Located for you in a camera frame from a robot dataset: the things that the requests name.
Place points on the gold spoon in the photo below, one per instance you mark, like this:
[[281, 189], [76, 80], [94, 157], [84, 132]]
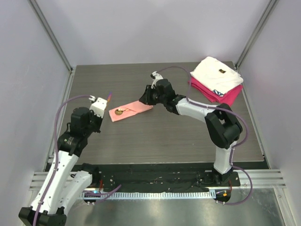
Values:
[[120, 111]]

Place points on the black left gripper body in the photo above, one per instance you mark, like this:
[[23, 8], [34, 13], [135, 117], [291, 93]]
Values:
[[94, 125]]

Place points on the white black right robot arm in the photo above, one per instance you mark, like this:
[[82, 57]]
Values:
[[223, 127]]

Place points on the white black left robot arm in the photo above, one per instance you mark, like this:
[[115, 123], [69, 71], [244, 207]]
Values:
[[56, 197]]

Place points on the magenta folded cloth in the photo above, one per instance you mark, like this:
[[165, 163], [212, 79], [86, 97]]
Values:
[[216, 96]]

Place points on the white folded cloth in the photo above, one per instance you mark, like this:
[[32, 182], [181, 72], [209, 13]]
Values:
[[216, 76]]

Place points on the white slotted cable duct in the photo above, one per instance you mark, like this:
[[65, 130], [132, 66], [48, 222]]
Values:
[[162, 196]]

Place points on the white wrist camera connector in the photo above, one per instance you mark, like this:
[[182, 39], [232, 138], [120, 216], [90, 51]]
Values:
[[155, 78]]

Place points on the grey left corner post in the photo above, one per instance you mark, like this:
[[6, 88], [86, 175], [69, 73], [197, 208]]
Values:
[[42, 19]]

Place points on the grey aluminium corner post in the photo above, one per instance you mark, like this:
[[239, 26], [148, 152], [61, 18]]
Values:
[[271, 5]]

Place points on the aluminium front rail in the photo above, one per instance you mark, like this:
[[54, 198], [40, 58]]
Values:
[[261, 178]]

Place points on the iridescent purple utensil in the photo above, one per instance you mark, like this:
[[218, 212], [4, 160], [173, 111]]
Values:
[[109, 97]]

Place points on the pink satin napkin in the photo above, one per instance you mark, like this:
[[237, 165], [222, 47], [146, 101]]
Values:
[[134, 108]]

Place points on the white left wrist connector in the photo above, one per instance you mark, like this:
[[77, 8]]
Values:
[[98, 106]]

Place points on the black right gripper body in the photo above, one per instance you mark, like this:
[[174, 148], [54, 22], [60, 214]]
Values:
[[148, 94]]

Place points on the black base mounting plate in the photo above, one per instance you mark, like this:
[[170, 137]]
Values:
[[162, 177]]

